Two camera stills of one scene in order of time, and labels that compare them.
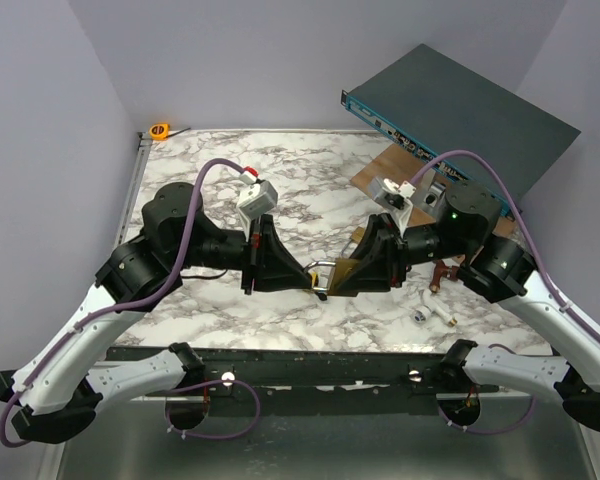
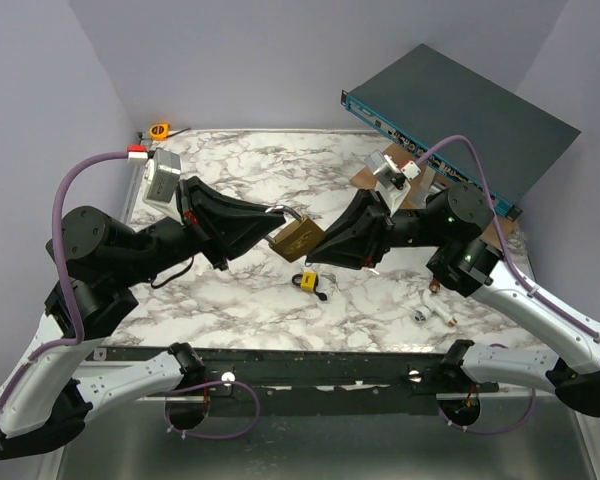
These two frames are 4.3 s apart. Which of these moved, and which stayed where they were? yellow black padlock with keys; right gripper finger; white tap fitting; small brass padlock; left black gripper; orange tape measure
Moved: right gripper finger; small brass padlock; left black gripper
Stayed: yellow black padlock with keys; orange tape measure; white tap fitting
